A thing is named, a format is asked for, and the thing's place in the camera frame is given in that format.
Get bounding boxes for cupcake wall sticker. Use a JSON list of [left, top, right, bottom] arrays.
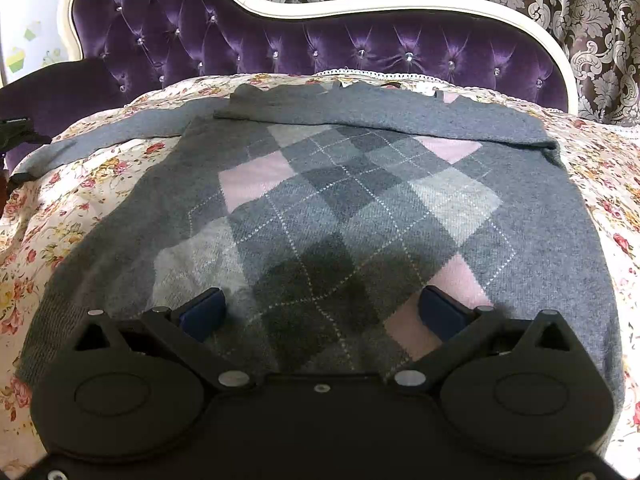
[[4, 20, 64, 77]]

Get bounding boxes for brown damask curtain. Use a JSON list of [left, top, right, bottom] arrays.
[[231, 0, 640, 127]]

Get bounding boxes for floral bedspread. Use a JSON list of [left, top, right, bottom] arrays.
[[0, 71, 640, 467]]

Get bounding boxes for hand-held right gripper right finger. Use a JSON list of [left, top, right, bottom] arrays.
[[392, 285, 574, 389]]

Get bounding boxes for grey argyle sweater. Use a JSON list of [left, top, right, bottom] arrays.
[[15, 82, 627, 413]]

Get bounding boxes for purple tufted headboard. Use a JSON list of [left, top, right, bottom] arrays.
[[56, 0, 579, 127]]

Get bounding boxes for dark purple cushion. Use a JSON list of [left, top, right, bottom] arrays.
[[0, 57, 123, 137]]

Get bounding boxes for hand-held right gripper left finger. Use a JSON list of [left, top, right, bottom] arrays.
[[72, 287, 252, 389]]

